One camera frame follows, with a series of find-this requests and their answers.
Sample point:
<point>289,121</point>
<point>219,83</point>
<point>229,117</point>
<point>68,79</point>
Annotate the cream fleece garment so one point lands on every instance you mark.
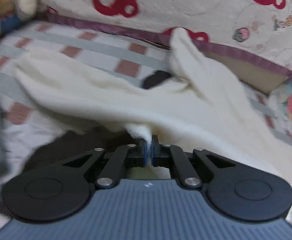
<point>203,106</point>

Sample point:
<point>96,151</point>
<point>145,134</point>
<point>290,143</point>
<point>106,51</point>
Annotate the checkered bed sheet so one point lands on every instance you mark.
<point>36,135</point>

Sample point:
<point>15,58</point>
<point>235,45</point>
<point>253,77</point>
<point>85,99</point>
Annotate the bear print quilt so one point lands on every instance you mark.
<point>252,37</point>

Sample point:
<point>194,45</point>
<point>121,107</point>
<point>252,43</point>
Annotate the black garment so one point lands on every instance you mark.
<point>155,79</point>

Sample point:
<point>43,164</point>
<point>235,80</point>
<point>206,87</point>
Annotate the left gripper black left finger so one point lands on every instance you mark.
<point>59,190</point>

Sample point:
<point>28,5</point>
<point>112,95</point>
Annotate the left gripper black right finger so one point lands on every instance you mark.
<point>235,189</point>

